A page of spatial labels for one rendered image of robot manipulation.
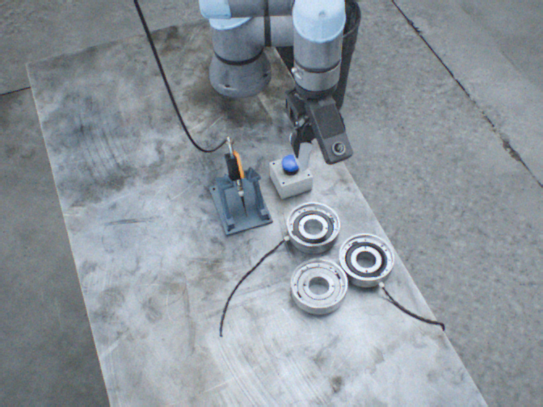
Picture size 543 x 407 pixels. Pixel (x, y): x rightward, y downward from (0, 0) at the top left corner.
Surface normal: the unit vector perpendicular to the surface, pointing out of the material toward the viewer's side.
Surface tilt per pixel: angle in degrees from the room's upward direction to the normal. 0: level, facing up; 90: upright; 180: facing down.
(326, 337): 0
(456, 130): 0
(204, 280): 0
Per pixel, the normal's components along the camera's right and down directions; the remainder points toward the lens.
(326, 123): 0.22, -0.13
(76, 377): -0.02, -0.59
